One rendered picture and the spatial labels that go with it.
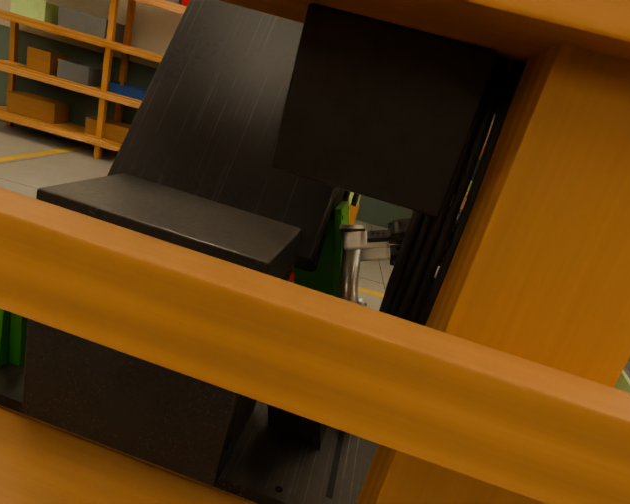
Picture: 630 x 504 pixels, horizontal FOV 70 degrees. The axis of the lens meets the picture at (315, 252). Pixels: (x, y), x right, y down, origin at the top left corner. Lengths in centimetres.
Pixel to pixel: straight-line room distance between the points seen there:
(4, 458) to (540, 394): 66
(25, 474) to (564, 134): 72
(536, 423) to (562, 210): 16
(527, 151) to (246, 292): 23
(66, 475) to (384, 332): 52
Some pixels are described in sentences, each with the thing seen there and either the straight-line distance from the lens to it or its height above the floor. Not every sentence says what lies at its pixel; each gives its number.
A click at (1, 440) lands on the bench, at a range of 80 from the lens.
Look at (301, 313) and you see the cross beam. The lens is 34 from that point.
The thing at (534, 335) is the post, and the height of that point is 130.
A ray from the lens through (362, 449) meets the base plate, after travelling 84.
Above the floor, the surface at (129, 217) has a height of 124.
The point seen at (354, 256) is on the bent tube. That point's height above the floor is 122.
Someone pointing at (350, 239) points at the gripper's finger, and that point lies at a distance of 70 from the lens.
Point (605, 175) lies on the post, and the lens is 38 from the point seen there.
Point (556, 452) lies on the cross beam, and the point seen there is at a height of 123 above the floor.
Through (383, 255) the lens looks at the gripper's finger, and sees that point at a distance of 72.
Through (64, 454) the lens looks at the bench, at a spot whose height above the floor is 88.
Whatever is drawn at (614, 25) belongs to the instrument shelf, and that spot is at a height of 151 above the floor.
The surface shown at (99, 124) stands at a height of 43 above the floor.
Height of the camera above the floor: 142
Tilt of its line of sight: 18 degrees down
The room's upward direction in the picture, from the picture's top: 16 degrees clockwise
